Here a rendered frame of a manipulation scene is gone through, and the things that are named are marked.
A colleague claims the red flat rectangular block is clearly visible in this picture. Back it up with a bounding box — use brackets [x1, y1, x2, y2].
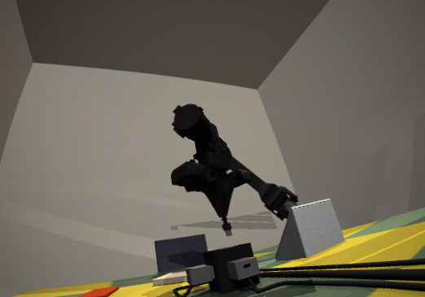
[79, 286, 119, 297]

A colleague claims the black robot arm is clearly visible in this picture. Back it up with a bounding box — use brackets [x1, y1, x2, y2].
[172, 103, 299, 221]

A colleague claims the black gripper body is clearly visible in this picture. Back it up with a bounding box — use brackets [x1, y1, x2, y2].
[171, 142, 252, 188]

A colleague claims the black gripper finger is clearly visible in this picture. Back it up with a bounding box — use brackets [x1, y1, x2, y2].
[223, 179, 238, 216]
[194, 179, 225, 217]

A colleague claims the beige flat rectangular block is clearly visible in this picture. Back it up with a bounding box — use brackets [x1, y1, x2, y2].
[153, 271, 187, 286]

